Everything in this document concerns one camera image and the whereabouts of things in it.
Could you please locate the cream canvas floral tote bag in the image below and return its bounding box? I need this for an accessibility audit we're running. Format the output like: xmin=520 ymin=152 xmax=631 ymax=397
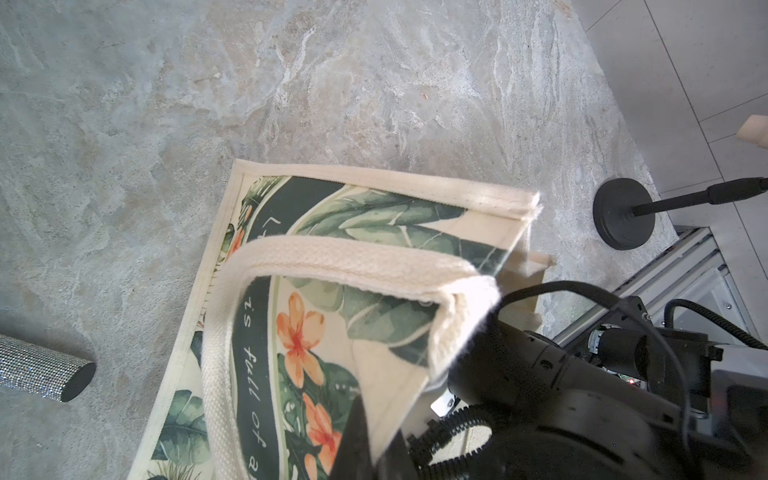
xmin=129 ymin=160 xmax=541 ymax=479

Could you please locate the aluminium rail frame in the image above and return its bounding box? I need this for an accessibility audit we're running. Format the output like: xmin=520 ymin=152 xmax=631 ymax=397
xmin=537 ymin=226 xmax=767 ymax=344

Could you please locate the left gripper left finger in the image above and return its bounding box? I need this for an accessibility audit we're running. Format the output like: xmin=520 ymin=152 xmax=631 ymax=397
xmin=329 ymin=396 xmax=375 ymax=480

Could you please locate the glittery silver cylinder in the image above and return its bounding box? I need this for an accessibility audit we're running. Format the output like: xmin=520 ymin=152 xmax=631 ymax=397
xmin=1 ymin=335 xmax=96 ymax=403

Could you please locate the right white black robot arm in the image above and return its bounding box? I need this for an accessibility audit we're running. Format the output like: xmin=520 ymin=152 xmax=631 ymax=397
xmin=408 ymin=281 xmax=767 ymax=479

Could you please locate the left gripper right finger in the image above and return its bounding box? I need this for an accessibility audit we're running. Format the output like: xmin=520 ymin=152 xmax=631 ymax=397
xmin=376 ymin=432 xmax=418 ymax=480

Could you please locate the black microphone stand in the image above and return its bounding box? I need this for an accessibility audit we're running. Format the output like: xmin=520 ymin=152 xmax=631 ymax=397
xmin=592 ymin=177 xmax=767 ymax=251

